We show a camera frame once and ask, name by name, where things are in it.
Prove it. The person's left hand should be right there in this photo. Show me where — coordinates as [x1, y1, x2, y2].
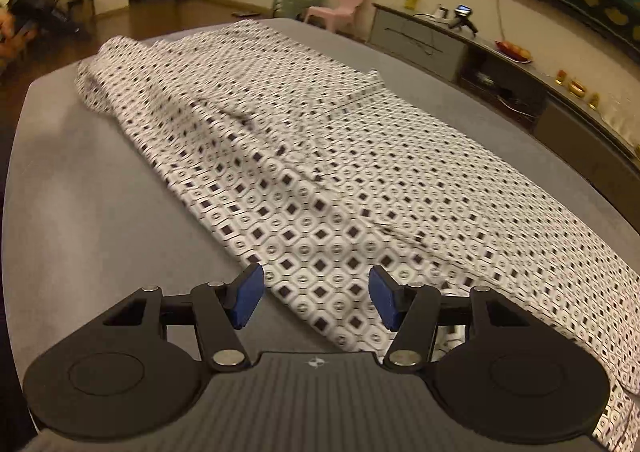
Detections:
[0, 12, 39, 71]

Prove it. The black handheld device with screen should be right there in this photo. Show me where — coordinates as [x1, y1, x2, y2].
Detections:
[451, 4, 482, 36]

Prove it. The black white patterned garment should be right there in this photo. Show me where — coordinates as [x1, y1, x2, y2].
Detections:
[75, 19, 640, 452]

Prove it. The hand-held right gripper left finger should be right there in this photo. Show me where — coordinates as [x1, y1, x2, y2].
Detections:
[100, 263, 265, 374]

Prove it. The red plate of fruit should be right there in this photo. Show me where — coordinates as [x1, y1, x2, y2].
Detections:
[495, 39, 534, 64]

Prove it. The pink plastic child chair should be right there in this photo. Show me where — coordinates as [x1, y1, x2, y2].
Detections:
[304, 0, 371, 35]

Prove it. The long low television cabinet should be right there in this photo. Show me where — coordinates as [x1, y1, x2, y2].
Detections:
[370, 2, 640, 170]

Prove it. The black cable on drawer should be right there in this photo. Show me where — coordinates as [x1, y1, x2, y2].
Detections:
[386, 27, 443, 55]

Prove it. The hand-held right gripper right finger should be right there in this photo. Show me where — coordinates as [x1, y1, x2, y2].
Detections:
[368, 266, 533, 374]

